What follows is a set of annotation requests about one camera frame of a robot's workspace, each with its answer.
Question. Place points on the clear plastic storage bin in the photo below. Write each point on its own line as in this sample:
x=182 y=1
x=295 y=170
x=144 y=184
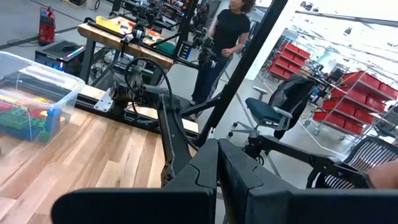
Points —
x=37 y=74

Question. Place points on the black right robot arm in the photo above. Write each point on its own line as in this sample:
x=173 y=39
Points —
x=169 y=130

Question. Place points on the large green toy block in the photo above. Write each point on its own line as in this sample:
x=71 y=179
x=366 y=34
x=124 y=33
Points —
x=18 y=119
x=44 y=137

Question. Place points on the silver mounting plate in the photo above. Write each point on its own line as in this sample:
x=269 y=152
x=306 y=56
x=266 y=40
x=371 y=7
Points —
x=104 y=101

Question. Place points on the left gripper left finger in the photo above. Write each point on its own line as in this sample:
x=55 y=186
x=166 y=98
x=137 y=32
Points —
x=186 y=205

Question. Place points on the black metal table frame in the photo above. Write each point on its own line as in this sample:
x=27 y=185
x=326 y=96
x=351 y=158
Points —
x=242 y=62

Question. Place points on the black jointed arm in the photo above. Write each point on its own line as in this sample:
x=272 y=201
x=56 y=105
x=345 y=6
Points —
x=295 y=152

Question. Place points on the wooden workbench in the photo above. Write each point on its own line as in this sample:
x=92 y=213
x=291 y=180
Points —
x=124 y=46

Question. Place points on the rack with red bins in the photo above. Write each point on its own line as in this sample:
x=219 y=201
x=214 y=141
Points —
x=357 y=102
x=289 y=59

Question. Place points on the large blue toy block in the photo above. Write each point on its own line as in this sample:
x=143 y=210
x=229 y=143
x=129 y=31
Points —
x=23 y=133
x=53 y=123

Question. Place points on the person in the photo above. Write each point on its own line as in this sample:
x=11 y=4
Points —
x=230 y=28

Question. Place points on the red equipment case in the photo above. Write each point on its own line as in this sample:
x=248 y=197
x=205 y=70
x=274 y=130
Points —
x=46 y=28

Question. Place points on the yellow tray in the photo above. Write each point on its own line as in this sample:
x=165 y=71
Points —
x=107 y=24

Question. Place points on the black lit PC tower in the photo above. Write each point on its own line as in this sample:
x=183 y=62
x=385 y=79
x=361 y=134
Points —
x=59 y=51

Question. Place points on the camera on tripod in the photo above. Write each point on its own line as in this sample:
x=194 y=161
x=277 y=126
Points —
x=206 y=53

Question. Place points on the large yellow toy block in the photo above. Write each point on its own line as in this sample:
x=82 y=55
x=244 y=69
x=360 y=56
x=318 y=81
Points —
x=40 y=100
x=7 y=99

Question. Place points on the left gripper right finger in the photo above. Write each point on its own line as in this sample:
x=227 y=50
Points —
x=264 y=205

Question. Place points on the black mesh chair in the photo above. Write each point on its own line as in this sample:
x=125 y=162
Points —
x=370 y=152

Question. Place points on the black office chair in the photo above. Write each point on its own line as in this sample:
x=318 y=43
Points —
x=264 y=110

